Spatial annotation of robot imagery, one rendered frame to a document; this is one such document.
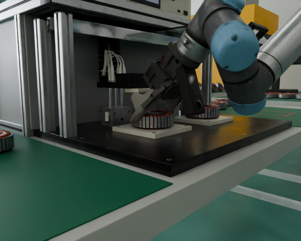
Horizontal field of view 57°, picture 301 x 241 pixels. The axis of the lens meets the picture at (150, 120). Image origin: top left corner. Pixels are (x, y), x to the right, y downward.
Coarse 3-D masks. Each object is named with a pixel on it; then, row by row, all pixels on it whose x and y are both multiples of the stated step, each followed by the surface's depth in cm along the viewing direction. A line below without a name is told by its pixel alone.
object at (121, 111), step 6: (102, 108) 81; (108, 108) 79; (114, 108) 79; (120, 108) 81; (126, 108) 82; (102, 114) 81; (114, 114) 79; (120, 114) 81; (126, 114) 83; (102, 120) 82; (114, 120) 79; (120, 120) 81; (126, 120) 83; (108, 126) 80
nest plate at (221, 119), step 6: (174, 120) 90; (180, 120) 88; (186, 120) 86; (192, 120) 85; (198, 120) 83; (204, 120) 83; (210, 120) 83; (216, 120) 84; (222, 120) 86; (228, 120) 89
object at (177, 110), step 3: (159, 102) 98; (162, 102) 98; (165, 102) 98; (156, 105) 99; (159, 105) 98; (162, 105) 97; (165, 105) 96; (177, 105) 101; (156, 108) 99; (159, 108) 98; (162, 108) 97; (165, 108) 96; (177, 108) 101; (174, 111) 100; (177, 111) 101; (174, 114) 100; (177, 114) 101
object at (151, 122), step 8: (152, 112) 76; (160, 112) 76; (168, 112) 72; (144, 120) 68; (152, 120) 68; (160, 120) 68; (168, 120) 69; (144, 128) 69; (152, 128) 69; (160, 128) 69
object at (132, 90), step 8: (120, 80) 75; (128, 80) 73; (136, 80) 74; (144, 80) 76; (120, 88) 83; (128, 88) 74; (136, 88) 72; (144, 88) 73; (120, 96) 83; (120, 104) 84
